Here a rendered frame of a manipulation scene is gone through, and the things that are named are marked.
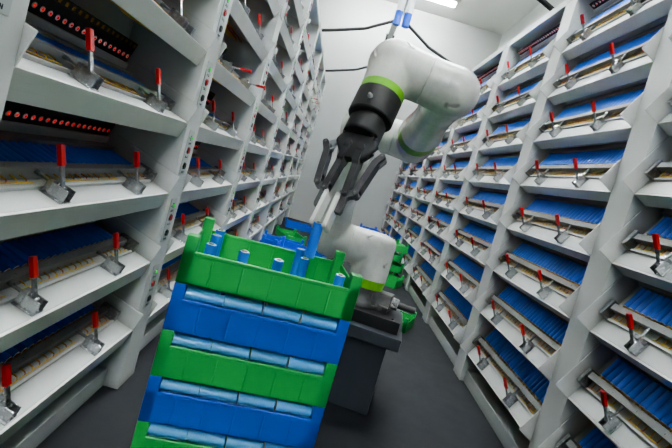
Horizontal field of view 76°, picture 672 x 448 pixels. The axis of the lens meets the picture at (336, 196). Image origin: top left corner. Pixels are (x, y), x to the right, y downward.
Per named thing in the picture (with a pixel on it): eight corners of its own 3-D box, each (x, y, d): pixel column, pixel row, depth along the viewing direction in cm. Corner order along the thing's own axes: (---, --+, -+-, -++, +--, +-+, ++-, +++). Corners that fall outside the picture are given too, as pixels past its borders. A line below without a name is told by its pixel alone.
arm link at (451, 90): (393, 141, 119) (409, 106, 120) (432, 158, 119) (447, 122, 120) (420, 94, 83) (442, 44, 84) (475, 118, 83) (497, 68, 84)
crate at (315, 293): (334, 286, 94) (344, 251, 94) (350, 322, 74) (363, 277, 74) (196, 253, 89) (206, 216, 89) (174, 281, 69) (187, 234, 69)
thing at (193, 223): (215, 236, 184) (233, 209, 183) (156, 268, 123) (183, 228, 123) (175, 208, 183) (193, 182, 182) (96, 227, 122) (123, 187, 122)
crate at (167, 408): (304, 389, 96) (314, 355, 95) (312, 451, 76) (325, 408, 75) (166, 362, 91) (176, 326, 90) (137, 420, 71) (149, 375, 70)
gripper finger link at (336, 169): (353, 139, 81) (347, 137, 81) (324, 188, 77) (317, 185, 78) (356, 150, 84) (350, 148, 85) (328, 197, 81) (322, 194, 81)
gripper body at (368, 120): (390, 137, 86) (373, 175, 83) (352, 127, 89) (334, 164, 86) (387, 114, 80) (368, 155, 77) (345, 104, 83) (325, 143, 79)
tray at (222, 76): (250, 106, 181) (263, 87, 180) (208, 74, 120) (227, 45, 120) (210, 78, 180) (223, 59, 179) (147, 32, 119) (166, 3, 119)
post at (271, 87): (239, 266, 265) (317, -15, 255) (236, 269, 255) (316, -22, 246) (208, 257, 264) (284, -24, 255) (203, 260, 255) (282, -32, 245)
